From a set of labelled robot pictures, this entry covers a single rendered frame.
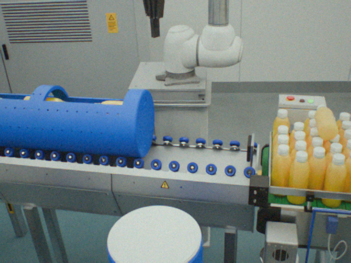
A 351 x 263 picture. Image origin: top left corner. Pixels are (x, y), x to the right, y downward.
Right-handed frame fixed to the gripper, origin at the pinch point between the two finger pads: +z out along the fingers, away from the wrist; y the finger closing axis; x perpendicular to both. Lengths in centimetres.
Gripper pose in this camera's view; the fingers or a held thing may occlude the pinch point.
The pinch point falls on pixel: (154, 27)
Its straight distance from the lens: 155.9
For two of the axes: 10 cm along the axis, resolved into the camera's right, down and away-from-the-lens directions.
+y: 6.5, 3.5, -6.7
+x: 7.6, -3.5, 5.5
